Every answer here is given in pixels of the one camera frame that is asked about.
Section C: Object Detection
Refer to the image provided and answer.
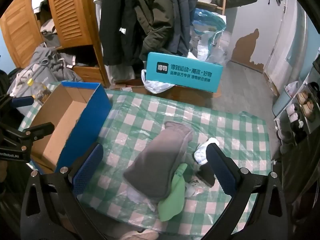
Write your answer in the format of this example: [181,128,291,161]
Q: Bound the shoe rack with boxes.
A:
[274,55,320,161]

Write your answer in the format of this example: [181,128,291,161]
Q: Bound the blue cardboard box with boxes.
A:
[29,81,113,175]

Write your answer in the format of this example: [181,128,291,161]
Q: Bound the grey hoodie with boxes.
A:
[30,44,83,82]

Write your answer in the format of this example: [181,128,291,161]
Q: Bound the group of assorted shoes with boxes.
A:
[276,82,320,153]

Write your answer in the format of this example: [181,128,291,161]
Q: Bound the yellow capped plastic bottle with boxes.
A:
[26,78,52,103]

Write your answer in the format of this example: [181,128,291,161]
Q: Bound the white plastic bag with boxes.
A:
[141,69,176,94]
[184,177,203,198]

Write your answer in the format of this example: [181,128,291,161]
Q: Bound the dark blue jacket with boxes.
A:
[166,0,201,56]

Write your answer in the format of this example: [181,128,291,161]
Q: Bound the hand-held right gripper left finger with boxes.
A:
[21,142,104,240]

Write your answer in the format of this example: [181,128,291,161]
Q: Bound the black coat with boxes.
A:
[99,0,150,67]

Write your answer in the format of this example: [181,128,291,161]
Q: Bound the small white bag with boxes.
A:
[284,81,300,98]

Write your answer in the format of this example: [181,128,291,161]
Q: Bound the green checkered tablecloth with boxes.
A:
[19,82,273,236]

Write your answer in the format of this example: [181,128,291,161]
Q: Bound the teal printed box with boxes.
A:
[145,52,224,93]

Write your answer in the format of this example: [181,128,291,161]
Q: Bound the light blue bin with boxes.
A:
[271,89,297,117]

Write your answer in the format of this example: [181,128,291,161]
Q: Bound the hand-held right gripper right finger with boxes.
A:
[206,144,286,240]

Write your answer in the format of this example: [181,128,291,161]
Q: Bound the blue plastic bag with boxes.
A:
[189,7,227,61]

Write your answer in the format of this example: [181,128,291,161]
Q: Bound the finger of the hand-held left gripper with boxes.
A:
[0,95,35,110]
[16,122,55,142]

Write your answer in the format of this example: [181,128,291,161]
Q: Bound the wooden louvered wardrobe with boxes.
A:
[0,0,111,88]

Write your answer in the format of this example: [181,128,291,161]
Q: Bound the green cloth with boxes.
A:
[157,163,188,222]

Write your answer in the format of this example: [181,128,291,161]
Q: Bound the grey fabric bag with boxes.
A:
[7,64,60,98]

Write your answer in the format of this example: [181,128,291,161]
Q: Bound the olive green jacket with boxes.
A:
[136,0,176,62]

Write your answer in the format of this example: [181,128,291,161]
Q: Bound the white sock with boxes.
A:
[193,137,220,166]

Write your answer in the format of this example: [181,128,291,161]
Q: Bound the folded grey clothes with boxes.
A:
[40,19,61,48]

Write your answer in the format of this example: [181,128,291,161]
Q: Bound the grey sock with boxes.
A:
[123,121,193,199]

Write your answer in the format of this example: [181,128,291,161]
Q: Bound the dark cloth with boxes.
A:
[196,169,217,187]

